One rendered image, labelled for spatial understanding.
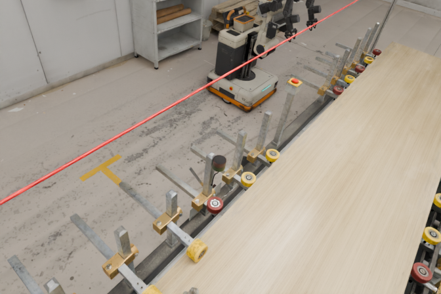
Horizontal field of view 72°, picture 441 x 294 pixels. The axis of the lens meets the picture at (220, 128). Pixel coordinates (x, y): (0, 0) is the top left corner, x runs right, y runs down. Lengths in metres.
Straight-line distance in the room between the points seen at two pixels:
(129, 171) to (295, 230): 1.74
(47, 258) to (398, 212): 2.21
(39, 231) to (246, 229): 1.69
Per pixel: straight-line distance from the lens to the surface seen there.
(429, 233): 1.87
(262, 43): 3.29
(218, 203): 1.54
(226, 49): 3.39
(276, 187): 1.66
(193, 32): 4.77
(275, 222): 1.54
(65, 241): 2.58
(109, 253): 1.37
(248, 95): 3.38
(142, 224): 2.54
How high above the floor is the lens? 2.16
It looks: 41 degrees down
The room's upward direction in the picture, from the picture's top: 8 degrees clockwise
